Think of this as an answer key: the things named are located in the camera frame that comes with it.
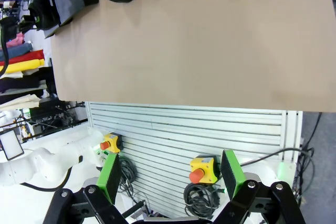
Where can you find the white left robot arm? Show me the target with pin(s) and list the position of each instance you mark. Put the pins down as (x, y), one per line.
(47, 161)

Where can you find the blue folded cloth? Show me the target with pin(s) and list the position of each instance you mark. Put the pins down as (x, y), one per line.
(18, 49)

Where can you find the white slatted rail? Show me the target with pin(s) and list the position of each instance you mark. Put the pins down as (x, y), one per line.
(183, 134)

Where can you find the yellow folded cloth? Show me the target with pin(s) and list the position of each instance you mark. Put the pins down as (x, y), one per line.
(23, 66)

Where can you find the red folded cloth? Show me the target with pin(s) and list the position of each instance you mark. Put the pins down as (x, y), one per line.
(26, 56)

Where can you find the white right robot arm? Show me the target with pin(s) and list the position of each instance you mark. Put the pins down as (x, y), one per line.
(278, 169)

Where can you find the yellow emergency stop button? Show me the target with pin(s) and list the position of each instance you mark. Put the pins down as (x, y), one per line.
(111, 142)
(203, 170)

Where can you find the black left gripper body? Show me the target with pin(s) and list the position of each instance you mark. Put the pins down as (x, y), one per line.
(9, 28)

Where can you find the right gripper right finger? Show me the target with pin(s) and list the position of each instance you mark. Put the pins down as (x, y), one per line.
(233, 176)

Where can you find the pink folded cloth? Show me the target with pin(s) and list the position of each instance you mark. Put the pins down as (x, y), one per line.
(17, 41)

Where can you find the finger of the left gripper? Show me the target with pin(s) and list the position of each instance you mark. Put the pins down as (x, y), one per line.
(38, 19)

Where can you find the white light panel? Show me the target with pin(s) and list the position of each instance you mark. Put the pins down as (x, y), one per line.
(10, 145)

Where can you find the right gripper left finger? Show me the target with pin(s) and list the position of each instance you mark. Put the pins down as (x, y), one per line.
(105, 182)

